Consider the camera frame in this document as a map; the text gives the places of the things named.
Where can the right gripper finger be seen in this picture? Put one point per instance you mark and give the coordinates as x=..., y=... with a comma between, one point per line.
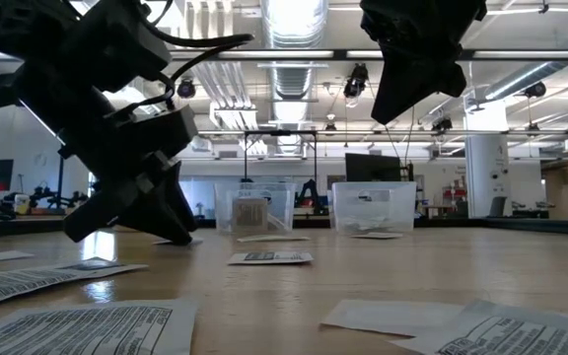
x=451, y=81
x=402, y=89

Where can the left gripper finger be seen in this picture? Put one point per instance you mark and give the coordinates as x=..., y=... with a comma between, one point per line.
x=170, y=212
x=101, y=212

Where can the white bandage wrapper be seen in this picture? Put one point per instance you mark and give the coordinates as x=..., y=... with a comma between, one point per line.
x=375, y=226

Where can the black background robot arm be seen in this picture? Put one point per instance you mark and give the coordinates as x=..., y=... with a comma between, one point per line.
x=308, y=190

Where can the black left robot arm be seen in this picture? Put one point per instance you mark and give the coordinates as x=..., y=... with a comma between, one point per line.
x=92, y=44

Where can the black background robot arms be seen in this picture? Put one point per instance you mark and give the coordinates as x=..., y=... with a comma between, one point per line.
x=47, y=194

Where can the grey round ceiling pipe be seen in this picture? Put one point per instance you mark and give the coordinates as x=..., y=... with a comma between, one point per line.
x=535, y=74

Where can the black monitor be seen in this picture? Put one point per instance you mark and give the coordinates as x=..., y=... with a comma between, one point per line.
x=373, y=167

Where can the white round column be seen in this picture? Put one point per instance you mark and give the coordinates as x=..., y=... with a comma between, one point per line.
x=486, y=172

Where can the clear plastic bin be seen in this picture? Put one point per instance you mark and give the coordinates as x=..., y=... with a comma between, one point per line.
x=284, y=197
x=373, y=202

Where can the grey office chair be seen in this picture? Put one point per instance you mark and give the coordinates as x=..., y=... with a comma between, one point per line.
x=498, y=207

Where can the plain white packet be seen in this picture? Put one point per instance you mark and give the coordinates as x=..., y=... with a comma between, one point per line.
x=387, y=318

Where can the black ceiling camera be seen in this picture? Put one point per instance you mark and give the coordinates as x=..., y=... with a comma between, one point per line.
x=535, y=89
x=442, y=124
x=186, y=89

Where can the black overhead camera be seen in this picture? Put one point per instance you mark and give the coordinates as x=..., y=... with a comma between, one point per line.
x=356, y=81

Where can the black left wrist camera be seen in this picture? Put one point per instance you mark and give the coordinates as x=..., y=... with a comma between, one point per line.
x=161, y=130

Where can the silver ceiling air duct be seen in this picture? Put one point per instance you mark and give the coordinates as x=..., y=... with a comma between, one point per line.
x=291, y=84

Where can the black background station frame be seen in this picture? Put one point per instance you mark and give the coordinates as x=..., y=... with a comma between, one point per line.
x=280, y=132

